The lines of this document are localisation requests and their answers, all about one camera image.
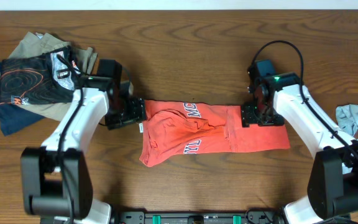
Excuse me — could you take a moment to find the red orange soccer t-shirt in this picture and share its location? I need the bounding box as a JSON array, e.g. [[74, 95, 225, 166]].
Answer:
[[140, 100, 290, 167]]

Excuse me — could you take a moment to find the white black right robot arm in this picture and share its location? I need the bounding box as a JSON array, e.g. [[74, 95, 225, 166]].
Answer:
[[241, 60, 358, 223]]

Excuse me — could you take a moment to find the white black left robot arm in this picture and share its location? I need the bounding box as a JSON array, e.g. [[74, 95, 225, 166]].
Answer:
[[21, 59, 146, 223]]

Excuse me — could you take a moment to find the black folded graphic shirt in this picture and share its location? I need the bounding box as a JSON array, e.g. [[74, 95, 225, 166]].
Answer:
[[0, 46, 78, 105]]

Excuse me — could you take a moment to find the navy folded garment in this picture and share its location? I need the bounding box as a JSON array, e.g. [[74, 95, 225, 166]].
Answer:
[[0, 62, 45, 137]]

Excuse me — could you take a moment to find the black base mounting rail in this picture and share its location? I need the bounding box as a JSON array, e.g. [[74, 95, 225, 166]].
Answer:
[[109, 209, 287, 224]]

